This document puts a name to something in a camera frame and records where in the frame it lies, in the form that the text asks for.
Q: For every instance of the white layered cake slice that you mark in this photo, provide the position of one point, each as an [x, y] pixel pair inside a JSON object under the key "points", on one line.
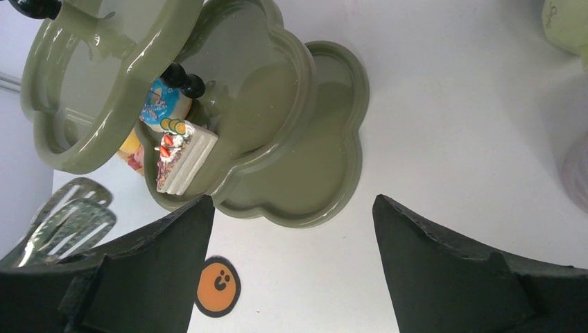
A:
{"points": [[183, 149]]}

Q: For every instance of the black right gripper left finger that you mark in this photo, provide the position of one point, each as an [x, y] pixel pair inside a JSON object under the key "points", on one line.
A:
{"points": [[143, 281]]}

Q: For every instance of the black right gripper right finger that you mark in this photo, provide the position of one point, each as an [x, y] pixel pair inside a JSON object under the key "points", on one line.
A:
{"points": [[442, 281]]}

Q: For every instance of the black mug purple interior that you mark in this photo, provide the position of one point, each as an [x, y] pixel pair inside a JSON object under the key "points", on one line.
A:
{"points": [[574, 173]]}

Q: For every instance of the silver serving tongs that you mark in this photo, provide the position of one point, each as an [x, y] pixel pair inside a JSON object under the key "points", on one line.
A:
{"points": [[73, 220]]}

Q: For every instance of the light green mug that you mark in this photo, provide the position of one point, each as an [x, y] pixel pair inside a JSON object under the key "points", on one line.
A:
{"points": [[565, 26]]}

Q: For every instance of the blue frosted donut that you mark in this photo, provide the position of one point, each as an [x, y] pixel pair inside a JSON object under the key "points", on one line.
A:
{"points": [[162, 103]]}

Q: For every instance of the green three-tier dessert stand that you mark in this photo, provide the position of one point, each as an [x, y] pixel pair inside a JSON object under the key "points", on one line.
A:
{"points": [[286, 113]]}

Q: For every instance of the orange smiley coaster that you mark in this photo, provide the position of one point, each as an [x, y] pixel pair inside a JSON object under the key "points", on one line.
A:
{"points": [[219, 287]]}

